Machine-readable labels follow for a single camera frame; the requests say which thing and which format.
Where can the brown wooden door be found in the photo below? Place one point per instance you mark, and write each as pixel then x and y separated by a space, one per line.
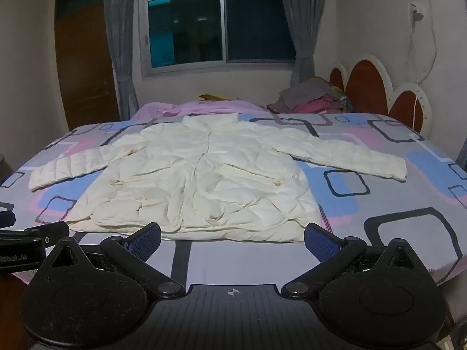
pixel 85 62

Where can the patterned bed sheet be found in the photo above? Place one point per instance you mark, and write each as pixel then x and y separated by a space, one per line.
pixel 401 197

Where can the yellow cloth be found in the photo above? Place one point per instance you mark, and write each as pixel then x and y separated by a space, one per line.
pixel 211 97

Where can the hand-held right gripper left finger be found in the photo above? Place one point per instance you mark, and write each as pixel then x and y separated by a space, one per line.
pixel 146 241

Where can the white wall plug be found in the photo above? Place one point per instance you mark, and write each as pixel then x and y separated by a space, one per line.
pixel 416 11

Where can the white puffer jacket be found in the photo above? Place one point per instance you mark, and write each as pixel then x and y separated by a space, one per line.
pixel 204 182

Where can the grey curtain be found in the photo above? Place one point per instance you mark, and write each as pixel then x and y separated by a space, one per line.
pixel 122 43
pixel 302 25

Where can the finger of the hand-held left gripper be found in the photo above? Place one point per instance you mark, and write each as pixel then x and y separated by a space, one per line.
pixel 51 230
pixel 5 216

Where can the sliding glass window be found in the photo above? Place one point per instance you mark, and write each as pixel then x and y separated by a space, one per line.
pixel 219 25

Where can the brown and white headboard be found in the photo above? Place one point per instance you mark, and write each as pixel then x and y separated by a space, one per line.
pixel 365 84

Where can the pile of folded clothes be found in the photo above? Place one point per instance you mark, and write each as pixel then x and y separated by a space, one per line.
pixel 310 96

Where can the pink blanket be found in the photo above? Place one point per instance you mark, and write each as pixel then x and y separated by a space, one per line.
pixel 204 107

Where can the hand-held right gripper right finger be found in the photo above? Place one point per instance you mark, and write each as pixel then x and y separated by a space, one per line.
pixel 321 245

